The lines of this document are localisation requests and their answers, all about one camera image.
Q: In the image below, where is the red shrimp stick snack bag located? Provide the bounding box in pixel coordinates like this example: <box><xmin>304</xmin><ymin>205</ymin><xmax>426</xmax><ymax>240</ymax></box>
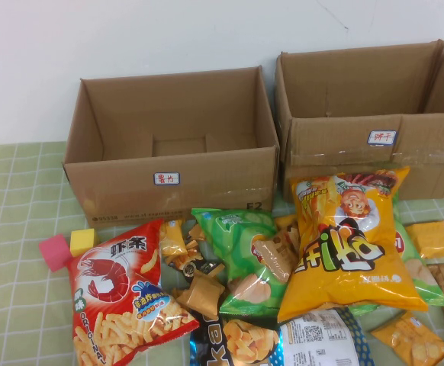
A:
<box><xmin>67</xmin><ymin>219</ymin><xmax>201</xmax><ymax>366</ymax></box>

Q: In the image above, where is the large yellow chips bag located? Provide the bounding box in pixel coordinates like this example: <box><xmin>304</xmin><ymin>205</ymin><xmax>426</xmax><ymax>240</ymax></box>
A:
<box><xmin>277</xmin><ymin>165</ymin><xmax>429</xmax><ymax>323</ymax></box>

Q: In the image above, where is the small orange snack packet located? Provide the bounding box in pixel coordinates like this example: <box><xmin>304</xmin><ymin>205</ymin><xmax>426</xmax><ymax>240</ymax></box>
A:
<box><xmin>185</xmin><ymin>223</ymin><xmax>208</xmax><ymax>251</ymax></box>

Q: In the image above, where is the flat yellow snack packet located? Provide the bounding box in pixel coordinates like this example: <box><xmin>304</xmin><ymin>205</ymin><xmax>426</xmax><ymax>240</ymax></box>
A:
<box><xmin>274</xmin><ymin>214</ymin><xmax>300</xmax><ymax>230</ymax></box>

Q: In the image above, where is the brown printed snack packet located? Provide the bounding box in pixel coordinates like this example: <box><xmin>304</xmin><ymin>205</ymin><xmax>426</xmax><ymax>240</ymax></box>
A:
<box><xmin>253</xmin><ymin>234</ymin><xmax>299</xmax><ymax>284</ymax></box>

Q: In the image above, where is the small black emblem snack packet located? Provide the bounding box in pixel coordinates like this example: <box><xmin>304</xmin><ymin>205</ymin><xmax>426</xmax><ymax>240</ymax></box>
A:
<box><xmin>164</xmin><ymin>247</ymin><xmax>204</xmax><ymax>281</ymax></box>

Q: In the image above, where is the small tan snack packet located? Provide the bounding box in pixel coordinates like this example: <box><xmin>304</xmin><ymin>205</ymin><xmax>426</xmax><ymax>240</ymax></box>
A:
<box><xmin>172</xmin><ymin>272</ymin><xmax>226</xmax><ymax>317</ymax></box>

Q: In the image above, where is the white blue-bordered label sticker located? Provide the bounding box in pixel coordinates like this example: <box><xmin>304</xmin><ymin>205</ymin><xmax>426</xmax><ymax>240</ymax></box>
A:
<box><xmin>153</xmin><ymin>171</ymin><xmax>181</xmax><ymax>187</ymax></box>
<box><xmin>367</xmin><ymin>130</ymin><xmax>397</xmax><ymax>146</ymax></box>

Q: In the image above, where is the green potato chips bag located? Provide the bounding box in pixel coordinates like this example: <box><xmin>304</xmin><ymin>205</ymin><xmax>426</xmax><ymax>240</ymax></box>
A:
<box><xmin>190</xmin><ymin>207</ymin><xmax>303</xmax><ymax>331</ymax></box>
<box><xmin>349</xmin><ymin>190</ymin><xmax>444</xmax><ymax>316</ymax></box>

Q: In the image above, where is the small yellow cracker packet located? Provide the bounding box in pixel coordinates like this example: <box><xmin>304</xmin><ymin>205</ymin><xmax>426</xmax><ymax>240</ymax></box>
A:
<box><xmin>159</xmin><ymin>219</ymin><xmax>189</xmax><ymax>264</ymax></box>

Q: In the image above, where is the black packet with orange chips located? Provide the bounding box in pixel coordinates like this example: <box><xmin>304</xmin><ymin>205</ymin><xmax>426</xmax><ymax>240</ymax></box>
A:
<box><xmin>197</xmin><ymin>259</ymin><xmax>227</xmax><ymax>279</ymax></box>

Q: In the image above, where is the cardboard box with F2 print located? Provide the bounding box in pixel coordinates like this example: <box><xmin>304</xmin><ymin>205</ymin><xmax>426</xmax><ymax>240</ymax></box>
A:
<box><xmin>61</xmin><ymin>65</ymin><xmax>281</xmax><ymax>230</ymax></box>

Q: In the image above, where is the cardboard box with clear tape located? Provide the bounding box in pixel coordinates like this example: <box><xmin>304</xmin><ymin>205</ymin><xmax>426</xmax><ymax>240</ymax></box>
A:
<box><xmin>274</xmin><ymin>37</ymin><xmax>444</xmax><ymax>203</ymax></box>

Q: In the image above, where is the yellow foam cube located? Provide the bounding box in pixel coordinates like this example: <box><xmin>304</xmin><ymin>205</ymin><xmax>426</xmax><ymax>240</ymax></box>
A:
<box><xmin>69</xmin><ymin>228</ymin><xmax>101</xmax><ymax>257</ymax></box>

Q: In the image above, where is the black and blue chips bag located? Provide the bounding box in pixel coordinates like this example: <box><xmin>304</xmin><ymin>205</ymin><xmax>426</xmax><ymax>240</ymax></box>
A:
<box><xmin>189</xmin><ymin>307</ymin><xmax>372</xmax><ymax>366</ymax></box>

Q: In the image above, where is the pink foam cube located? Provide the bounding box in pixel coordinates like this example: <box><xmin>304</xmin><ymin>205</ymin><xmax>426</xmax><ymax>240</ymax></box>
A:
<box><xmin>37</xmin><ymin>234</ymin><xmax>72</xmax><ymax>272</ymax></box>

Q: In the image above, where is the green checked tablecloth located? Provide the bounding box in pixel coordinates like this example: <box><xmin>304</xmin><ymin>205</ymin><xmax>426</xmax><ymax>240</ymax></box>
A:
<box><xmin>0</xmin><ymin>140</ymin><xmax>444</xmax><ymax>366</ymax></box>

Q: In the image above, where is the yellow cracker picture packet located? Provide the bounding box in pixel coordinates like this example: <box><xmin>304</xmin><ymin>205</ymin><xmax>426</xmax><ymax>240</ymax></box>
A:
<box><xmin>370</xmin><ymin>310</ymin><xmax>444</xmax><ymax>366</ymax></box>

